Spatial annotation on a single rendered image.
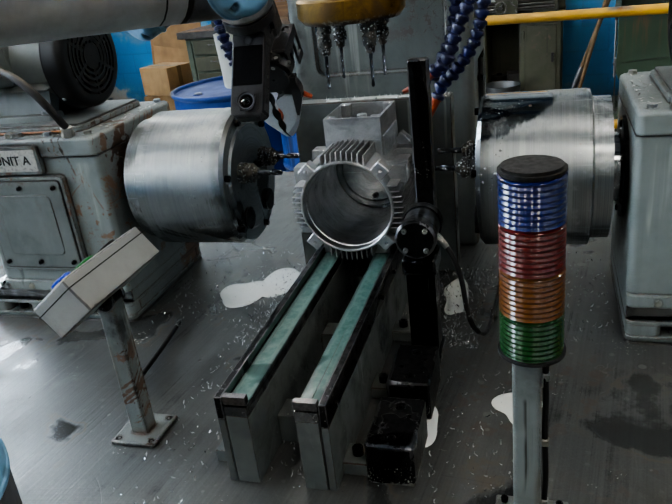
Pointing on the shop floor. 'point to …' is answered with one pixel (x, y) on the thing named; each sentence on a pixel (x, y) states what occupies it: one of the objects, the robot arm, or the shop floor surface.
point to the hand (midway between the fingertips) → (287, 132)
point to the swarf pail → (503, 86)
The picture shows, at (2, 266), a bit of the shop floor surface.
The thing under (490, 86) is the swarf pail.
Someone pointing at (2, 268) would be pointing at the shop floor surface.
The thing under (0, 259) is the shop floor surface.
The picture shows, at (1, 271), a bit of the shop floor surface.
